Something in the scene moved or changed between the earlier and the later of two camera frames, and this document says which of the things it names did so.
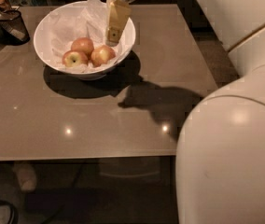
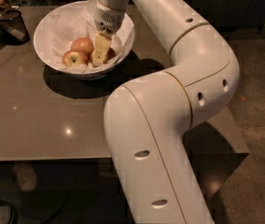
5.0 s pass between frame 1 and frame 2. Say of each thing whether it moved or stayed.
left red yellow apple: stayed
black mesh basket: stayed
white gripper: moved
